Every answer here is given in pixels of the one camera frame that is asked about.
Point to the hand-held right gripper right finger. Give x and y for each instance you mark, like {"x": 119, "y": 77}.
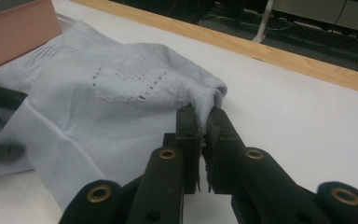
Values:
{"x": 222, "y": 149}

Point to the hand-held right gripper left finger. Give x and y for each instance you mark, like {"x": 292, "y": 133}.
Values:
{"x": 190, "y": 155}

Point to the pink plastic basin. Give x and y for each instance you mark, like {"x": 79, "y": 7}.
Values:
{"x": 15, "y": 34}

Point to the light blue knit shirt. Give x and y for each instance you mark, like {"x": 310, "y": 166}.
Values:
{"x": 105, "y": 124}

